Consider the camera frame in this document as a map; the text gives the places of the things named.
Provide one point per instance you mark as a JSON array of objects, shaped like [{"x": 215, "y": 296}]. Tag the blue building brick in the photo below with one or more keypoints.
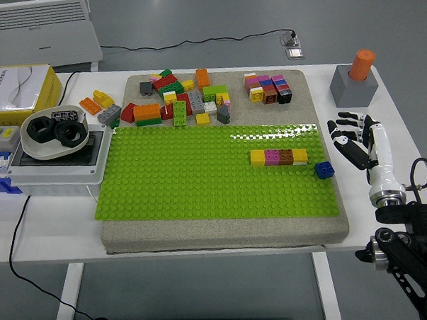
[{"x": 324, "y": 170}]

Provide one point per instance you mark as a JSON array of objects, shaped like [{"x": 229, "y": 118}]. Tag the dark green flat brick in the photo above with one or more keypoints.
[{"x": 149, "y": 122}]

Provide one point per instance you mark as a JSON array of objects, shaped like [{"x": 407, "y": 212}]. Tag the yellow square brick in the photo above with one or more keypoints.
[{"x": 258, "y": 157}]

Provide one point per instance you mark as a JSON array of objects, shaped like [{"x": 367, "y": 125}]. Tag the long grey brick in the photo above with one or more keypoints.
[{"x": 195, "y": 102}]

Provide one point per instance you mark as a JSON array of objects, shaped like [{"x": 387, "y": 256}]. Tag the small yellow flat brick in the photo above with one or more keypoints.
[{"x": 156, "y": 75}]

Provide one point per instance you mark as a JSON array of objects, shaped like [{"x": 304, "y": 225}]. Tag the orange-brown cube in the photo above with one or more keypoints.
[{"x": 270, "y": 97}]

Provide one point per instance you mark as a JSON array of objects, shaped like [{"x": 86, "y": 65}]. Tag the metal floor socket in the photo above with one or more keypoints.
[{"x": 291, "y": 40}]

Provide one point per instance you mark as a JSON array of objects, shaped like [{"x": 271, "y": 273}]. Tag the grey electrical junction box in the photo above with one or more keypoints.
[{"x": 56, "y": 178}]

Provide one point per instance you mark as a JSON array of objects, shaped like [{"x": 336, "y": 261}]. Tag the yellow sloped brick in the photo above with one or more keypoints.
[{"x": 102, "y": 98}]

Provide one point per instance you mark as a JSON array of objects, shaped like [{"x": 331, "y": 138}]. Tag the brown square brick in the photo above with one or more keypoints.
[{"x": 286, "y": 157}]

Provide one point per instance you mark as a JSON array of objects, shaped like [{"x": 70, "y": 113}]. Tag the blue cube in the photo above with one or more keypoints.
[{"x": 280, "y": 83}]

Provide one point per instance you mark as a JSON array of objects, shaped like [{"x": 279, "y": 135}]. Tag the green studded baseplate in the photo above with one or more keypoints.
[{"x": 198, "y": 180}]

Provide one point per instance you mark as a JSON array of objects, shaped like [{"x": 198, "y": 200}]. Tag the black hex nut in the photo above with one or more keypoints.
[
  {"x": 60, "y": 135},
  {"x": 40, "y": 129}
]

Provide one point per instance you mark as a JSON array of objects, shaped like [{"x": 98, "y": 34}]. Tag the red sloped brick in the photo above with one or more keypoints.
[{"x": 128, "y": 112}]

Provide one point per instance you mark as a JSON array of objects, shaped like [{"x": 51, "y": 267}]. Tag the black cube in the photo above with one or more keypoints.
[{"x": 284, "y": 96}]

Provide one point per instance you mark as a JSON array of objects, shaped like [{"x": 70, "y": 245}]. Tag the grey-brown mat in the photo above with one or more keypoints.
[{"x": 213, "y": 238}]

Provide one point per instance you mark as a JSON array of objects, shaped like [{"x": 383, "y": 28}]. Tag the large red brick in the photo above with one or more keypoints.
[{"x": 165, "y": 81}]

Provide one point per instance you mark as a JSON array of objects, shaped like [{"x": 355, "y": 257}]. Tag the white panel heater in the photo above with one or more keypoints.
[{"x": 45, "y": 32}]

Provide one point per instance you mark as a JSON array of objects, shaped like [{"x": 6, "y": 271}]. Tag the yellow tissue box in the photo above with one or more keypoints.
[{"x": 14, "y": 87}]

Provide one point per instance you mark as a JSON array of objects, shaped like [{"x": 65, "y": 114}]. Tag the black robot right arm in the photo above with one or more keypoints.
[{"x": 408, "y": 246}]

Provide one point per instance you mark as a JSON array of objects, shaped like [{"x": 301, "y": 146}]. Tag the brown cube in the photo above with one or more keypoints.
[{"x": 254, "y": 86}]

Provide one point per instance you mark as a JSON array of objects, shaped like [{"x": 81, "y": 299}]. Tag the small pink brick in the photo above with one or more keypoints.
[
  {"x": 154, "y": 79},
  {"x": 227, "y": 104}
]

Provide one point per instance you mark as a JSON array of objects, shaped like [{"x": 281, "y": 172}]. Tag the small dark green brick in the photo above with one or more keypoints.
[{"x": 165, "y": 73}]

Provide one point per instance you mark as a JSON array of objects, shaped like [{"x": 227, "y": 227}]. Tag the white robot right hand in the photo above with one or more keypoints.
[{"x": 380, "y": 156}]

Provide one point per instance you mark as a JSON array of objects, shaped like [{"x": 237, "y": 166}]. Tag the white shallow bowl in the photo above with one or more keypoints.
[{"x": 40, "y": 150}]

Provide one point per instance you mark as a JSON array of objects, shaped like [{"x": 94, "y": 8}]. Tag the pink cube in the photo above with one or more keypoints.
[
  {"x": 264, "y": 78},
  {"x": 278, "y": 78},
  {"x": 253, "y": 81}
]

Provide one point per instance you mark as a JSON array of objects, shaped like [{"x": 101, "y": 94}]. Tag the grey push-button switch box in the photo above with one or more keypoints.
[{"x": 3, "y": 138}]

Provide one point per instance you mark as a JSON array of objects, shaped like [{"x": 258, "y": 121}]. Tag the grey block holder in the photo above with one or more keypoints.
[{"x": 351, "y": 93}]

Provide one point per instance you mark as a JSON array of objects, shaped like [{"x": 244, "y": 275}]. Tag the metal floor cover plate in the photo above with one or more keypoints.
[{"x": 296, "y": 53}]

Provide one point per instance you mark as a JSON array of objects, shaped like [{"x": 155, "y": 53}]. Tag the dark grey sloped brick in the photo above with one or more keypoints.
[{"x": 223, "y": 114}]

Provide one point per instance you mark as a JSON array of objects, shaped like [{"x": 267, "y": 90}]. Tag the dark red cube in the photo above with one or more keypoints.
[{"x": 266, "y": 84}]

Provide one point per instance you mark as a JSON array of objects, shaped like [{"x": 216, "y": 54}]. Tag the light grey brick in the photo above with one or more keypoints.
[{"x": 109, "y": 114}]

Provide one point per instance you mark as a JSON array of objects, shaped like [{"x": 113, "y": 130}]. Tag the large orange brick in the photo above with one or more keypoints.
[{"x": 147, "y": 111}]

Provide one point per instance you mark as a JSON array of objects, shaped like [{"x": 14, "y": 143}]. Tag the yellow cube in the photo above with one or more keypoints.
[{"x": 256, "y": 94}]

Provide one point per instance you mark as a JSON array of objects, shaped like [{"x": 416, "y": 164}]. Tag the white and orange cube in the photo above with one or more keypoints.
[{"x": 250, "y": 76}]

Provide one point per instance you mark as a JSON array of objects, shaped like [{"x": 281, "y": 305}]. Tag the tall orange brick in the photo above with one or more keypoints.
[{"x": 202, "y": 78}]

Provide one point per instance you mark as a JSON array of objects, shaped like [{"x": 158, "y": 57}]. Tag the white table leg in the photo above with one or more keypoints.
[
  {"x": 326, "y": 289},
  {"x": 69, "y": 292}
]

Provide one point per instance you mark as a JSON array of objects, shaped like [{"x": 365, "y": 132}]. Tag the orange flat brick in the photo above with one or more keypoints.
[{"x": 90, "y": 105}]

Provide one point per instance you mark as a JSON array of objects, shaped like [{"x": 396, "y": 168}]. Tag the long lime green brick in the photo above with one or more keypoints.
[{"x": 180, "y": 113}]

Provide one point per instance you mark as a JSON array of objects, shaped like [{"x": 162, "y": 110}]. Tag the orange cylinder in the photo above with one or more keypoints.
[{"x": 362, "y": 65}]

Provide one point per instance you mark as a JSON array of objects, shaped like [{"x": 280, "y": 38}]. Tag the large lime green brick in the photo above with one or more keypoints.
[{"x": 213, "y": 92}]

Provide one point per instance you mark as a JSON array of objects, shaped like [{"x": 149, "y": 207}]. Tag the black and silver component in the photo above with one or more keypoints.
[{"x": 63, "y": 114}]

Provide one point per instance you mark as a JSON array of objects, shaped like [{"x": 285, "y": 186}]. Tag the magenta square brick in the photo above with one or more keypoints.
[{"x": 272, "y": 157}]

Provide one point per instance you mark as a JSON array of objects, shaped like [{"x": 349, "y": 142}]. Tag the small dark green piece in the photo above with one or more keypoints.
[{"x": 114, "y": 124}]

